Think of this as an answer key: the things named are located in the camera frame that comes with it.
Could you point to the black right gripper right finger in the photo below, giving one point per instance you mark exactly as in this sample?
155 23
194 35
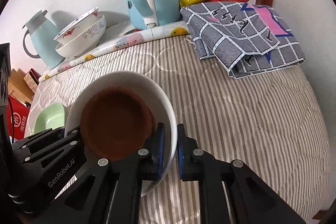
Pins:
229 192

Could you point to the grey checked folded cloth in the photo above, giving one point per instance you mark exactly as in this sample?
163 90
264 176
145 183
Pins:
246 39

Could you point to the fruit patterned plastic mat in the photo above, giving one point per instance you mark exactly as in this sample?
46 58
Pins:
120 43

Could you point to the white ceramic bowl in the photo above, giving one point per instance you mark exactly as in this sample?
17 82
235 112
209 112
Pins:
154 97

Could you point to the green square plate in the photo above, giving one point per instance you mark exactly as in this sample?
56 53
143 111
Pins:
53 116

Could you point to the brown bowl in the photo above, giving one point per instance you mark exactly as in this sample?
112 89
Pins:
115 123

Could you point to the large white porcelain bowl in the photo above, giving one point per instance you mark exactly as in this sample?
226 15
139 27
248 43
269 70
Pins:
85 41

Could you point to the light blue thermos jug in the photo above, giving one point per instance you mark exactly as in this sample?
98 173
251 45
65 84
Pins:
42 32

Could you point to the patterned red book box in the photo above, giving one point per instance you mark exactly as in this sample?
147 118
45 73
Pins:
31 79

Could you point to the red paper bag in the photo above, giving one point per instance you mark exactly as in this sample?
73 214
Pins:
17 114

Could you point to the brown cardboard box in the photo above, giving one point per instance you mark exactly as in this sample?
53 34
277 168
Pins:
19 89

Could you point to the striped quilted bed cover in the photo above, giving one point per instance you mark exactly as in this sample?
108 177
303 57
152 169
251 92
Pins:
271 121

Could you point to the blue patterned porcelain bowl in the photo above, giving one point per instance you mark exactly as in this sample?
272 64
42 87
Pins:
77 27

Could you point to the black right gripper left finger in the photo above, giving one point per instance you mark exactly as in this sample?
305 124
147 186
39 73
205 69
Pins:
110 192

